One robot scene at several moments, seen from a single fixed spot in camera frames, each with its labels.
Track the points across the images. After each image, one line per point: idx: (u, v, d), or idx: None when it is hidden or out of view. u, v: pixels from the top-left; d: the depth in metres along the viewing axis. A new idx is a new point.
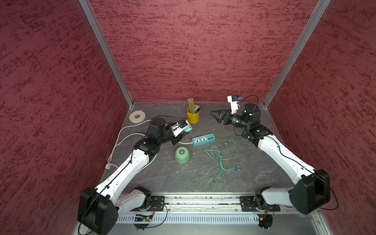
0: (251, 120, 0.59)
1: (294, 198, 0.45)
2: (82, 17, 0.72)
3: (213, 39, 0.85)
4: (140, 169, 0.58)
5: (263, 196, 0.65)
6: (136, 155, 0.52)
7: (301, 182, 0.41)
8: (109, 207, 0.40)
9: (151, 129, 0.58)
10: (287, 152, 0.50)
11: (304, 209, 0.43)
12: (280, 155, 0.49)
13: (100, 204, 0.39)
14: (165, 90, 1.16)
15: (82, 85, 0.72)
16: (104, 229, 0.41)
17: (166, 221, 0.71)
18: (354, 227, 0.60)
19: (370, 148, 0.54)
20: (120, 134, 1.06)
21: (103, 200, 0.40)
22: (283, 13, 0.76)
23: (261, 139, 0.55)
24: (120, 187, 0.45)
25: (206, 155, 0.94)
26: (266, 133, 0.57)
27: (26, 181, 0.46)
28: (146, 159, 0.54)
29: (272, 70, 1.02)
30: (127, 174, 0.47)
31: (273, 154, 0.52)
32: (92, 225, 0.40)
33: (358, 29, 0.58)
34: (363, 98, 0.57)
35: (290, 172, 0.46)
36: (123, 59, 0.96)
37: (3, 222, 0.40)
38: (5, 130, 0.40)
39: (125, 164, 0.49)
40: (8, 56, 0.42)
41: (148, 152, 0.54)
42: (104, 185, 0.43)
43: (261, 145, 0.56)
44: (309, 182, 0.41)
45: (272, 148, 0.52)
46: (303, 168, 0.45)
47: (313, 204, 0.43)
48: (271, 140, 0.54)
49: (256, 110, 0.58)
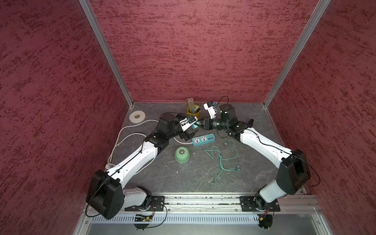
0: (228, 118, 0.64)
1: (281, 182, 0.48)
2: (82, 17, 0.72)
3: (213, 39, 0.85)
4: (148, 161, 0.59)
5: (263, 197, 0.65)
6: (147, 147, 0.55)
7: (283, 165, 0.44)
8: (117, 191, 0.41)
9: (161, 124, 0.59)
10: (266, 140, 0.53)
11: (291, 190, 0.46)
12: (260, 145, 0.53)
13: (110, 187, 0.40)
14: (165, 90, 1.16)
15: (82, 85, 0.72)
16: (110, 213, 0.42)
17: (166, 221, 0.71)
18: (354, 227, 0.60)
19: (370, 148, 0.54)
20: (120, 134, 1.06)
21: (113, 183, 0.41)
22: (283, 13, 0.76)
23: (241, 133, 0.59)
24: (129, 174, 0.47)
25: (206, 155, 0.94)
26: (245, 127, 0.61)
27: (26, 181, 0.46)
28: (155, 152, 0.56)
29: (272, 70, 1.02)
30: (138, 162, 0.49)
31: (254, 145, 0.55)
32: (99, 207, 0.42)
33: (358, 29, 0.58)
34: (363, 98, 0.57)
35: (272, 157, 0.50)
36: (123, 59, 0.96)
37: (3, 222, 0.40)
38: (5, 130, 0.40)
39: (135, 153, 0.51)
40: (8, 56, 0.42)
41: (157, 145, 0.56)
42: (113, 170, 0.45)
43: (244, 139, 0.59)
44: (290, 163, 0.44)
45: (253, 139, 0.55)
46: (282, 152, 0.48)
47: (297, 183, 0.46)
48: (251, 132, 0.58)
49: (230, 108, 0.63)
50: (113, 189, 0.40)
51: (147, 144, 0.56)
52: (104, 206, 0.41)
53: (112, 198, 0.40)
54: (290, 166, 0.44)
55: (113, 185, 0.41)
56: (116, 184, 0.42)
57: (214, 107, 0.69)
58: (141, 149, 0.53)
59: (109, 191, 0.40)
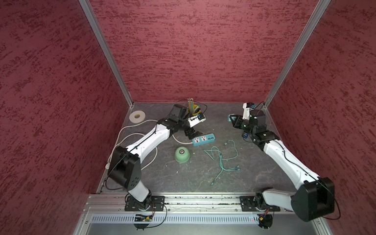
0: (256, 124, 0.61)
1: (296, 204, 0.44)
2: (82, 17, 0.72)
3: (213, 39, 0.85)
4: (160, 141, 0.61)
5: (265, 199, 0.64)
6: (160, 128, 0.58)
7: (303, 187, 0.41)
8: (137, 164, 0.45)
9: (175, 110, 0.66)
10: (293, 158, 0.50)
11: (304, 216, 0.42)
12: (284, 161, 0.49)
13: (131, 161, 0.44)
14: (165, 90, 1.16)
15: (82, 85, 0.72)
16: (130, 185, 0.47)
17: (166, 221, 0.71)
18: (354, 227, 0.60)
19: (369, 148, 0.54)
20: (120, 134, 1.06)
21: (133, 157, 0.45)
22: (283, 13, 0.76)
23: (267, 142, 0.56)
24: (146, 150, 0.51)
25: (206, 155, 0.94)
26: (272, 138, 0.57)
27: (26, 181, 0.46)
28: (167, 134, 0.60)
29: (272, 70, 1.02)
30: (153, 140, 0.53)
31: (277, 158, 0.52)
32: (119, 181, 0.46)
33: (358, 29, 0.58)
34: (363, 98, 0.57)
35: (293, 176, 0.46)
36: (123, 59, 0.96)
37: (3, 222, 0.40)
38: (5, 130, 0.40)
39: (150, 133, 0.55)
40: (8, 56, 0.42)
41: (169, 127, 0.60)
42: (131, 146, 0.49)
43: (267, 150, 0.56)
44: (311, 188, 0.41)
45: (277, 152, 0.52)
46: (308, 175, 0.44)
47: (316, 212, 0.42)
48: (277, 145, 0.55)
49: (261, 114, 0.60)
50: (133, 162, 0.44)
51: (160, 126, 0.59)
52: (123, 180, 0.46)
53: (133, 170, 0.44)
54: (312, 192, 0.40)
55: (133, 158, 0.45)
56: (136, 157, 0.46)
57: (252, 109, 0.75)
58: (155, 130, 0.57)
59: (130, 164, 0.44)
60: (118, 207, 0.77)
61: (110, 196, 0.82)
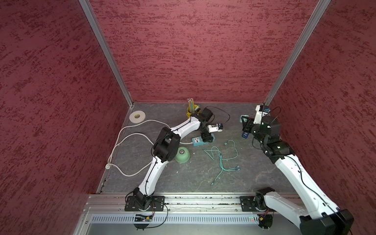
0: (270, 133, 0.54)
1: (310, 230, 0.41)
2: (82, 17, 0.72)
3: (213, 39, 0.85)
4: (193, 129, 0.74)
5: (267, 204, 0.64)
6: (193, 119, 0.73)
7: (320, 220, 0.38)
8: (177, 141, 0.59)
9: (204, 111, 0.83)
10: (310, 180, 0.45)
11: None
12: (300, 184, 0.45)
13: (174, 138, 0.58)
14: (165, 90, 1.16)
15: (82, 85, 0.72)
16: (169, 157, 0.60)
17: (166, 221, 0.71)
18: (354, 227, 0.60)
19: (370, 148, 0.54)
20: (120, 134, 1.06)
21: (175, 136, 0.59)
22: (282, 13, 0.76)
23: (281, 157, 0.50)
24: (183, 133, 0.65)
25: (206, 155, 0.94)
26: (288, 152, 0.51)
27: (26, 181, 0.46)
28: (198, 126, 0.74)
29: (272, 70, 1.02)
30: (189, 128, 0.67)
31: (292, 179, 0.47)
32: (161, 152, 0.61)
33: (358, 29, 0.58)
34: (363, 98, 0.57)
35: (308, 203, 0.43)
36: (123, 59, 0.96)
37: (3, 222, 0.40)
38: (5, 130, 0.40)
39: (186, 122, 0.70)
40: (8, 56, 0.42)
41: (200, 120, 0.73)
42: (173, 129, 0.63)
43: (280, 166, 0.50)
44: (328, 221, 0.38)
45: (293, 172, 0.47)
46: (325, 204, 0.40)
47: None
48: (293, 162, 0.49)
49: (274, 122, 0.54)
50: (176, 139, 0.58)
51: (193, 117, 0.74)
52: (165, 152, 0.60)
53: (174, 146, 0.59)
54: (329, 226, 0.37)
55: (177, 136, 0.59)
56: (177, 137, 0.59)
57: (265, 113, 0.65)
58: (190, 120, 0.71)
59: (174, 141, 0.58)
60: (118, 207, 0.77)
61: (110, 196, 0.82)
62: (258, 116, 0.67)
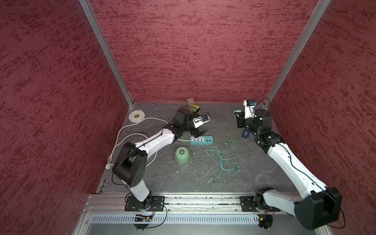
0: (263, 125, 0.57)
1: (300, 212, 0.44)
2: (82, 17, 0.72)
3: (213, 39, 0.85)
4: (165, 145, 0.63)
5: (266, 200, 0.64)
6: (165, 131, 0.62)
7: (309, 197, 0.40)
8: (143, 159, 0.47)
9: (178, 116, 0.68)
10: (299, 164, 0.47)
11: (308, 224, 0.42)
12: (290, 168, 0.47)
13: (138, 156, 0.46)
14: (165, 90, 1.16)
15: (82, 85, 0.72)
16: (133, 182, 0.47)
17: (166, 221, 0.71)
18: (354, 227, 0.60)
19: (370, 148, 0.54)
20: (119, 134, 1.06)
21: (141, 153, 0.47)
22: (282, 13, 0.76)
23: (272, 145, 0.53)
24: (152, 149, 0.53)
25: (206, 155, 0.94)
26: (279, 140, 0.55)
27: (26, 181, 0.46)
28: (172, 140, 0.63)
29: (272, 70, 1.02)
30: (159, 142, 0.56)
31: (283, 164, 0.50)
32: (123, 176, 0.47)
33: (358, 29, 0.58)
34: (363, 98, 0.57)
35: (298, 185, 0.45)
36: (123, 59, 0.96)
37: (3, 222, 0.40)
38: (5, 130, 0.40)
39: (156, 134, 0.59)
40: (8, 56, 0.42)
41: (174, 132, 0.63)
42: (139, 144, 0.51)
43: (272, 153, 0.54)
44: (318, 199, 0.39)
45: (283, 157, 0.50)
46: (314, 184, 0.42)
47: (320, 222, 0.41)
48: (283, 149, 0.52)
49: (268, 114, 0.57)
50: (141, 158, 0.46)
51: (166, 129, 0.64)
52: (128, 176, 0.46)
53: (139, 166, 0.46)
54: (318, 202, 0.39)
55: (142, 154, 0.47)
56: (144, 153, 0.47)
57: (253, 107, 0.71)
58: (161, 132, 0.61)
59: (137, 159, 0.46)
60: (118, 207, 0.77)
61: (110, 196, 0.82)
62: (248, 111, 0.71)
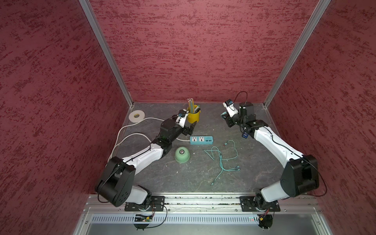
0: (246, 115, 0.66)
1: (285, 182, 0.47)
2: (82, 17, 0.72)
3: (213, 39, 0.85)
4: (154, 158, 0.60)
5: (262, 195, 0.66)
6: (154, 146, 0.61)
7: (289, 164, 0.44)
8: (129, 176, 0.44)
9: (163, 131, 0.64)
10: (280, 140, 0.53)
11: (293, 192, 0.45)
12: (272, 144, 0.53)
13: (125, 172, 0.44)
14: (165, 90, 1.16)
15: (82, 85, 0.72)
16: (118, 200, 0.43)
17: (166, 221, 0.71)
18: (354, 227, 0.60)
19: (370, 148, 0.54)
20: (119, 134, 1.06)
21: (128, 168, 0.45)
22: (283, 13, 0.76)
23: (256, 129, 0.59)
24: (141, 163, 0.52)
25: (206, 155, 0.94)
26: (261, 125, 0.61)
27: (26, 181, 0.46)
28: (160, 153, 0.62)
29: (272, 70, 1.02)
30: (148, 156, 0.55)
31: (267, 143, 0.55)
32: (108, 195, 0.43)
33: (358, 29, 0.58)
34: (363, 98, 0.57)
35: (281, 156, 0.49)
36: (123, 59, 0.97)
37: (3, 221, 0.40)
38: (5, 130, 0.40)
39: (145, 150, 0.57)
40: (8, 56, 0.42)
41: (163, 147, 0.63)
42: (127, 158, 0.50)
43: (257, 136, 0.59)
44: (296, 164, 0.44)
45: (266, 137, 0.56)
46: (293, 153, 0.48)
47: (302, 187, 0.45)
48: (267, 130, 0.58)
49: (249, 105, 0.65)
50: (127, 174, 0.43)
51: (154, 145, 0.63)
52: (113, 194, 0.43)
53: (125, 182, 0.43)
54: (295, 167, 0.43)
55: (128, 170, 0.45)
56: (131, 169, 0.45)
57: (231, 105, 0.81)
58: (150, 147, 0.60)
59: (124, 176, 0.43)
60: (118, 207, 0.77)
61: None
62: (229, 110, 0.81)
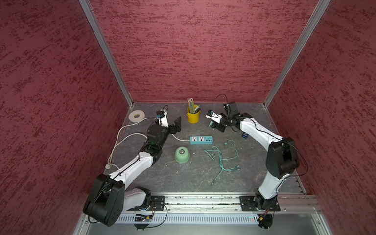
0: (230, 111, 0.73)
1: (269, 165, 0.52)
2: (82, 17, 0.72)
3: (213, 39, 0.85)
4: (144, 168, 0.58)
5: (261, 192, 0.66)
6: (143, 154, 0.59)
7: (270, 146, 0.49)
8: (120, 193, 0.42)
9: (150, 138, 0.61)
10: (262, 127, 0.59)
11: (277, 173, 0.49)
12: (255, 131, 0.58)
13: (113, 189, 0.42)
14: (164, 90, 1.16)
15: (82, 85, 0.72)
16: (110, 219, 0.42)
17: (166, 221, 0.71)
18: (354, 227, 0.60)
19: (370, 148, 0.54)
20: (119, 134, 1.06)
21: (117, 184, 0.43)
22: (283, 13, 0.76)
23: (242, 122, 0.64)
24: (130, 176, 0.49)
25: (206, 155, 0.94)
26: (246, 117, 0.66)
27: (26, 181, 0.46)
28: (151, 162, 0.60)
29: (272, 70, 1.02)
30: (137, 168, 0.53)
31: (250, 131, 0.61)
32: (99, 215, 0.41)
33: (358, 29, 0.58)
34: (363, 98, 0.57)
35: (264, 142, 0.54)
36: (123, 59, 0.96)
37: (3, 222, 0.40)
38: (5, 130, 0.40)
39: (133, 160, 0.56)
40: (8, 56, 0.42)
41: (152, 154, 0.61)
42: (115, 174, 0.47)
43: (243, 127, 0.64)
44: (277, 146, 0.49)
45: (249, 125, 0.61)
46: (273, 137, 0.53)
47: (285, 167, 0.50)
48: (250, 120, 0.64)
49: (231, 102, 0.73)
50: (116, 191, 0.41)
51: (143, 152, 0.61)
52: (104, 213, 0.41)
53: (116, 200, 0.42)
54: (277, 148, 0.48)
55: (117, 186, 0.42)
56: (120, 185, 0.43)
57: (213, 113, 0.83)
58: (139, 156, 0.58)
59: (112, 193, 0.41)
60: None
61: None
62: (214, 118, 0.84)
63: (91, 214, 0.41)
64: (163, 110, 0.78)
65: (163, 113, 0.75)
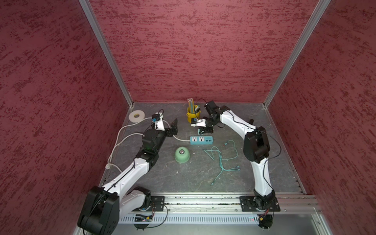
0: (210, 108, 0.79)
1: (246, 152, 0.60)
2: (82, 17, 0.72)
3: (213, 39, 0.85)
4: (141, 175, 0.57)
5: (257, 189, 0.67)
6: (138, 161, 0.58)
7: (246, 136, 0.56)
8: (114, 205, 0.41)
9: (145, 143, 0.59)
10: (239, 119, 0.65)
11: (252, 157, 0.58)
12: (233, 123, 0.65)
13: (108, 201, 0.41)
14: (164, 90, 1.16)
15: (82, 86, 0.72)
16: (105, 232, 0.41)
17: (166, 221, 0.71)
18: (354, 227, 0.60)
19: (370, 148, 0.54)
20: (119, 134, 1.06)
21: (111, 197, 0.42)
22: (283, 13, 0.76)
23: (221, 114, 0.70)
24: (126, 186, 0.48)
25: (206, 155, 0.94)
26: (224, 109, 0.72)
27: (26, 181, 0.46)
28: (147, 168, 0.59)
29: (272, 70, 1.02)
30: (132, 176, 0.51)
31: (229, 123, 0.68)
32: (94, 228, 0.40)
33: (358, 29, 0.58)
34: (363, 98, 0.57)
35: (241, 132, 0.62)
36: (123, 59, 0.96)
37: (3, 222, 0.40)
38: (5, 130, 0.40)
39: (129, 168, 0.54)
40: (8, 56, 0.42)
41: (149, 160, 0.59)
42: (109, 185, 0.46)
43: (223, 119, 0.71)
44: (251, 135, 0.56)
45: (228, 118, 0.68)
46: (248, 128, 0.60)
47: (258, 152, 0.58)
48: (228, 113, 0.70)
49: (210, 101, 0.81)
50: (110, 203, 0.40)
51: (138, 159, 0.59)
52: (99, 225, 0.40)
53: (110, 213, 0.40)
54: (251, 136, 0.56)
55: (111, 199, 0.41)
56: (114, 197, 0.42)
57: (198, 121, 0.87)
58: (134, 164, 0.56)
59: (107, 206, 0.40)
60: None
61: None
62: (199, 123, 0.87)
63: (86, 227, 0.40)
64: (158, 114, 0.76)
65: (159, 117, 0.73)
